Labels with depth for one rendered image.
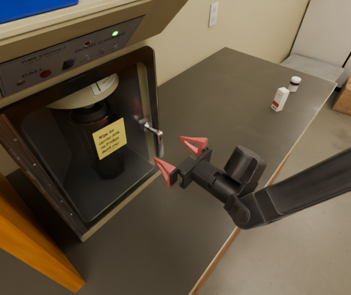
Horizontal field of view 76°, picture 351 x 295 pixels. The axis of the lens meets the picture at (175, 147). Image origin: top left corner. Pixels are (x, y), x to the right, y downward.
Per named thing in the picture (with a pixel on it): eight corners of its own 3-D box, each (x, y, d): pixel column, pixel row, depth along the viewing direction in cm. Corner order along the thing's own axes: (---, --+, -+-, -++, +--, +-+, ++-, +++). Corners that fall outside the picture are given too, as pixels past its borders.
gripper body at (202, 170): (178, 170, 49) (205, 189, 46) (206, 144, 54) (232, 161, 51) (177, 185, 54) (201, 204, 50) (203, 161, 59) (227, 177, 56)
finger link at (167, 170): (146, 155, 51) (176, 178, 47) (167, 139, 55) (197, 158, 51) (148, 172, 56) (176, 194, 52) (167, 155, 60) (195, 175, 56)
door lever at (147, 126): (152, 146, 63) (146, 150, 61) (150, 119, 56) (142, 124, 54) (166, 155, 60) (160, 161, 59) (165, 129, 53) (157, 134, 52)
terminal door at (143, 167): (80, 234, 59) (-15, 114, 29) (160, 165, 74) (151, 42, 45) (82, 236, 58) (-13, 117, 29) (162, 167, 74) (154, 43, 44)
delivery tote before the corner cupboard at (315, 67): (270, 88, 285) (279, 64, 261) (284, 76, 306) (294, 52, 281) (319, 108, 256) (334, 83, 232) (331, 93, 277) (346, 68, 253)
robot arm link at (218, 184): (228, 212, 46) (237, 205, 51) (245, 185, 44) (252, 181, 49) (202, 192, 49) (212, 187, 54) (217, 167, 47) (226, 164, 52)
